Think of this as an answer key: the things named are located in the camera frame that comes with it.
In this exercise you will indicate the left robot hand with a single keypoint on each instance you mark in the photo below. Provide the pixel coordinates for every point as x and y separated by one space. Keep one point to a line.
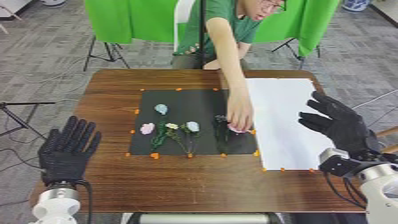
65 156

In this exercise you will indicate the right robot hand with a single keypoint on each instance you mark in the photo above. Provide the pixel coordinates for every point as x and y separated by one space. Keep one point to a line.
344 128

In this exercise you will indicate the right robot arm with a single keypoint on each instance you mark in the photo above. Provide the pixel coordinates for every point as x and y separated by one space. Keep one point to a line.
379 186

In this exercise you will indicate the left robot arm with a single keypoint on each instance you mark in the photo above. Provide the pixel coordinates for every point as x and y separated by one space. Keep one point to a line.
54 205

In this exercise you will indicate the dark mat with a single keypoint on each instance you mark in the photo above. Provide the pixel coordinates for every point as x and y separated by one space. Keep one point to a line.
198 106

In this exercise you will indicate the person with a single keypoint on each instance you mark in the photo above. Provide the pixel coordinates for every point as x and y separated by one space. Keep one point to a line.
223 30

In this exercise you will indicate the white sheet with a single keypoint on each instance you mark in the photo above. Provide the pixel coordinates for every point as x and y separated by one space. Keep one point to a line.
290 126

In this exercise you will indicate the black tripod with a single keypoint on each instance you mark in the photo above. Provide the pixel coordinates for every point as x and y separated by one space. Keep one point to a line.
19 116

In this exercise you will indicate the pink flower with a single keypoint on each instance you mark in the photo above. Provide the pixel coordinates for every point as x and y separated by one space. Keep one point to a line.
239 130
147 128

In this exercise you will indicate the white flower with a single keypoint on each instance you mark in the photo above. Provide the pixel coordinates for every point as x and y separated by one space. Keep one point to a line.
173 126

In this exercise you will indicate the green sprig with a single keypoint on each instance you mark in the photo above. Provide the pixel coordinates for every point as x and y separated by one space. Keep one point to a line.
221 136

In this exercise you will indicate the pale blue flower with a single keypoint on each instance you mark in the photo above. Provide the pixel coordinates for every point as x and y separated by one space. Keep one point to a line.
193 126

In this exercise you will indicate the black cloth stand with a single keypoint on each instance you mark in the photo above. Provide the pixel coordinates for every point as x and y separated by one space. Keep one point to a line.
296 53
109 55

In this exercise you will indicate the pale grey bar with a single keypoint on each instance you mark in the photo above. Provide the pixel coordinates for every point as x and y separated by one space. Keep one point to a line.
205 219

